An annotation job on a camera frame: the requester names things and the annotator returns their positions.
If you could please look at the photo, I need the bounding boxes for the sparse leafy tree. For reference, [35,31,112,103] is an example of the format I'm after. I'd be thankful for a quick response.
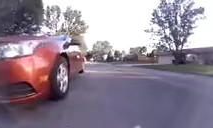
[144,0,207,65]

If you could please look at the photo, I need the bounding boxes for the grey asphalt road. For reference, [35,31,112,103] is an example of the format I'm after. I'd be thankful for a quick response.
[0,61,213,128]

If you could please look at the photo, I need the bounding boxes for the dense dark tree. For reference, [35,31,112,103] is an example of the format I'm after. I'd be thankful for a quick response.
[0,0,45,38]

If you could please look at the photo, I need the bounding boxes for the grass verge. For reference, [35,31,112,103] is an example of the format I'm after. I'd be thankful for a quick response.
[139,63,213,77]

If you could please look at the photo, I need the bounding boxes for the long low building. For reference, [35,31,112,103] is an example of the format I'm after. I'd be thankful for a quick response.
[155,46,213,66]

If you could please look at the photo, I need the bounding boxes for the distant row of trees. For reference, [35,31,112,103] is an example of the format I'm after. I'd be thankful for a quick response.
[85,39,156,63]

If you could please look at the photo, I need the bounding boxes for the red car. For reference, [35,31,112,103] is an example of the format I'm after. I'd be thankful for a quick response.
[0,33,87,106]

